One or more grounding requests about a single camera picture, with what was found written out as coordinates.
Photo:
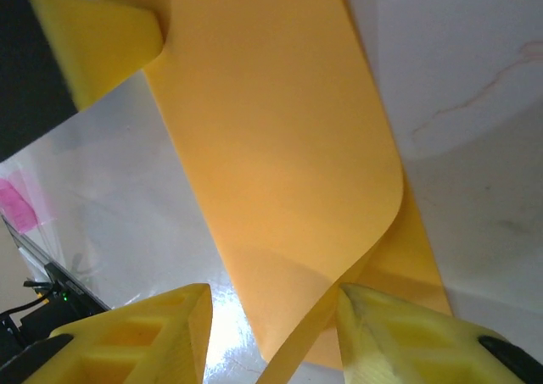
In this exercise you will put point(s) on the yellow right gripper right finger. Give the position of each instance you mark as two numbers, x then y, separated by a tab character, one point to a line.
415	346

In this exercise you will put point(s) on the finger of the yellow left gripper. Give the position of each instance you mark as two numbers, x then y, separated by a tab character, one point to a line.
97	49

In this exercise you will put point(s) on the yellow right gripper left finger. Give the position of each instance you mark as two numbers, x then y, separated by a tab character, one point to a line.
140	337

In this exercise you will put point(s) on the orange square paper sheet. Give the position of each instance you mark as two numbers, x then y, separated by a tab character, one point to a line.
275	125

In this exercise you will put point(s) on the clear bag with pink label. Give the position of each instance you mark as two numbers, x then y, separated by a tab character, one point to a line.
17	202

